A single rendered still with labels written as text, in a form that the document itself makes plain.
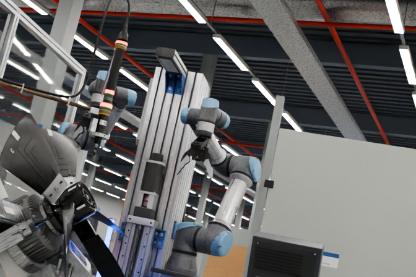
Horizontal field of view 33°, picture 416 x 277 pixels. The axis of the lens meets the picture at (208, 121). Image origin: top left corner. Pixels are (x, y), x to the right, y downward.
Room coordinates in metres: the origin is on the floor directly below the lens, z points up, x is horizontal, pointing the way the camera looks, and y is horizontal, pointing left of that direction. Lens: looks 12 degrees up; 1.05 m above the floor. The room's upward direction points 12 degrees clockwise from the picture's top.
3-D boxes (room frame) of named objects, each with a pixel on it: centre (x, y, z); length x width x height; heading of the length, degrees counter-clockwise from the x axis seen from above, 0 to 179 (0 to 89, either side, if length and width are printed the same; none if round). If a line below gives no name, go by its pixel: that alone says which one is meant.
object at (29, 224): (2.11, 0.46, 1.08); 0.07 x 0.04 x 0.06; 177
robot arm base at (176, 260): (3.21, -0.02, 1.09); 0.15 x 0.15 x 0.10
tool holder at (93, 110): (2.44, 0.38, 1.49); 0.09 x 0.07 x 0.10; 112
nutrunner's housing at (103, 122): (2.45, 0.37, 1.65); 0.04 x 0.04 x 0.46
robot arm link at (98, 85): (3.02, 0.49, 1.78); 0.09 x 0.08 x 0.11; 21
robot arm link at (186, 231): (3.21, -0.03, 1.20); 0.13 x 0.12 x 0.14; 61
